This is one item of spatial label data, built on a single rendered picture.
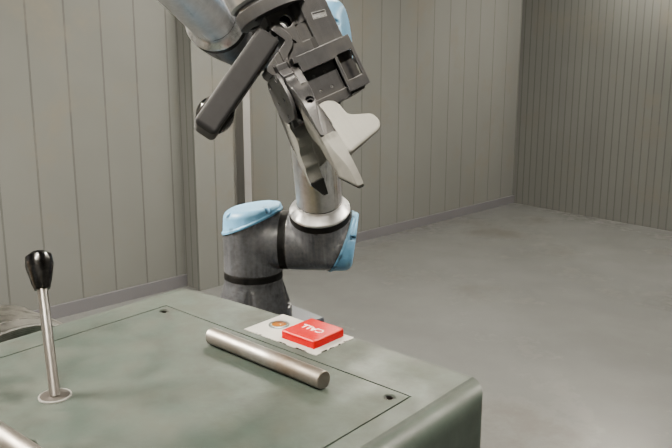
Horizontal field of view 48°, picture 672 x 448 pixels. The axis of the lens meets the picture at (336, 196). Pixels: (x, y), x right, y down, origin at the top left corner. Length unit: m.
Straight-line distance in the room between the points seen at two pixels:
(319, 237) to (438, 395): 0.59
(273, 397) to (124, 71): 4.10
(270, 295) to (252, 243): 0.11
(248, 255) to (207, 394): 0.60
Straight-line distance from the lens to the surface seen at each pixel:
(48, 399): 0.92
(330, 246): 1.41
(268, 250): 1.44
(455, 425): 0.87
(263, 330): 1.05
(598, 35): 7.41
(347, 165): 0.68
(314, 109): 0.69
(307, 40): 0.76
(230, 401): 0.87
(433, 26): 6.75
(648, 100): 7.20
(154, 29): 4.97
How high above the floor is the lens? 1.65
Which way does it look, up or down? 12 degrees down
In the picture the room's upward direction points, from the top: straight up
